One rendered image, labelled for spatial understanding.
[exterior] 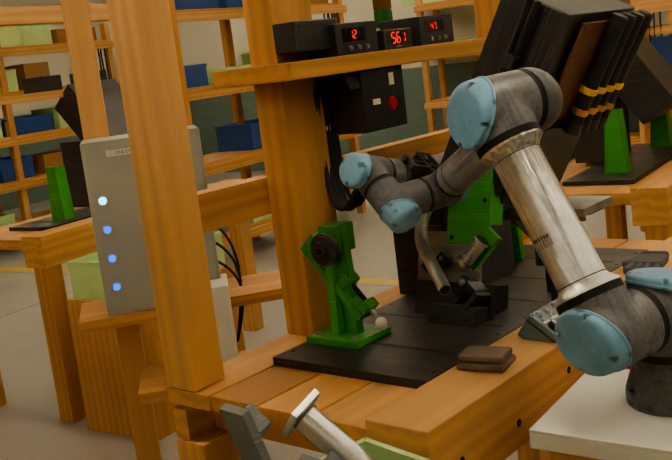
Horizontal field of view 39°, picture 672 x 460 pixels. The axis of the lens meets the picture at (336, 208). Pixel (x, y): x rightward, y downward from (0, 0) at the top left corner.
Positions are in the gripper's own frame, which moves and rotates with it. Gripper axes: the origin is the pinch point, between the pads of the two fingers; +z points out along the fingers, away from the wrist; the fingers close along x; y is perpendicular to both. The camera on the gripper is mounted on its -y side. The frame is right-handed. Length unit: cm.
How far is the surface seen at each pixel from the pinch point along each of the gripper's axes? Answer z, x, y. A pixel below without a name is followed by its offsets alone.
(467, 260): -1.0, -17.8, -5.6
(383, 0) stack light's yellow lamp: 10, 56, 16
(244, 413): -108, -59, 11
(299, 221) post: -21.5, 11.6, -24.4
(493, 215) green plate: 6.5, -11.5, 3.3
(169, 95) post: -63, 28, -7
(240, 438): -106, -60, 7
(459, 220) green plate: 2.5, -7.8, -2.5
